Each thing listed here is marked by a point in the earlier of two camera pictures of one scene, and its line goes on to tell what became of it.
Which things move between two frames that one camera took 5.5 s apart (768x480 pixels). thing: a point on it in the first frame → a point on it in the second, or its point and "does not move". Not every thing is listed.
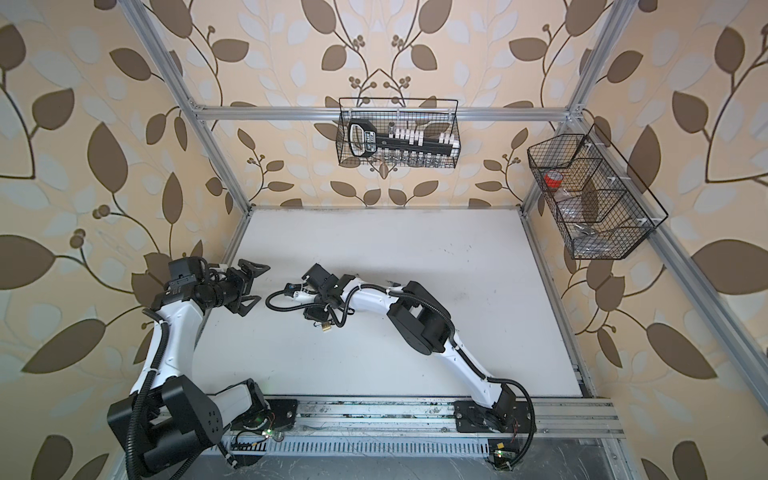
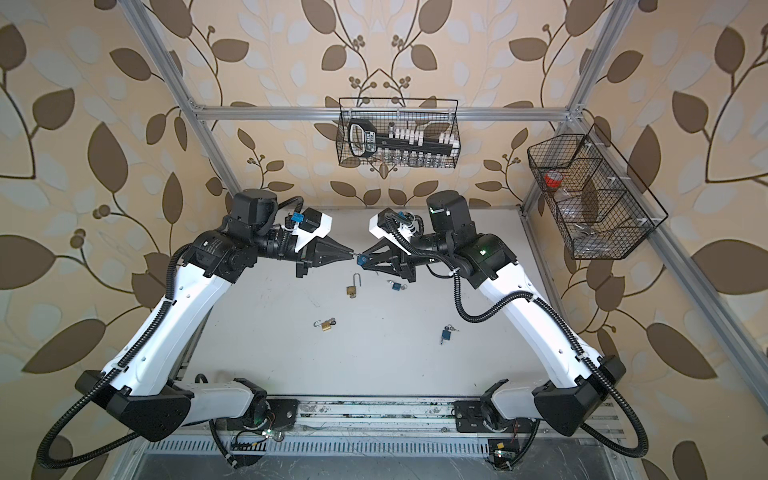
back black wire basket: x=398 y=132 does not move
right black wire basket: x=601 y=206 does not move
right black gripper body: x=320 y=310 → x=408 y=265
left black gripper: x=239 y=283 → x=327 y=249
